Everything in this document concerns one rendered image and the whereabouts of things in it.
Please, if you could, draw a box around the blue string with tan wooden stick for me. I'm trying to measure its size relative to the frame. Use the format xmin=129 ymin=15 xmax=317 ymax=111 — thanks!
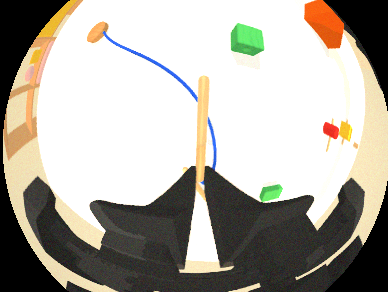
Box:
xmin=102 ymin=30 xmax=217 ymax=185

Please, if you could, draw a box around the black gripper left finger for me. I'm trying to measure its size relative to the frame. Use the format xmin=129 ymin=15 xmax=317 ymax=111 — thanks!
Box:
xmin=89 ymin=166 xmax=197 ymax=270

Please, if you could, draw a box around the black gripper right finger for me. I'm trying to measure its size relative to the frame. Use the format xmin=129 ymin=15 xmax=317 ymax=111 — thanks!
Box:
xmin=203 ymin=166 xmax=315 ymax=268

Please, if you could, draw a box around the yellow block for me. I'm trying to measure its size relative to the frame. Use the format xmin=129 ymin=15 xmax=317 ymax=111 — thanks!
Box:
xmin=339 ymin=119 xmax=352 ymax=142

